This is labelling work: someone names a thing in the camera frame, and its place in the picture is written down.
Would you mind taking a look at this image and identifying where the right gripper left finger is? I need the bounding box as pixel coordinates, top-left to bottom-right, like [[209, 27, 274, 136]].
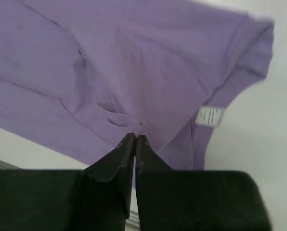
[[0, 133, 135, 231]]

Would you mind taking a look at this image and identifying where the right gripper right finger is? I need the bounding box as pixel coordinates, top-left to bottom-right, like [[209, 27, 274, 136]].
[[135, 135, 272, 231]]

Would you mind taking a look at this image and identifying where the lavender t shirt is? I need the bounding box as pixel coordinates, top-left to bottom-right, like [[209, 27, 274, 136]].
[[0, 0, 274, 170]]

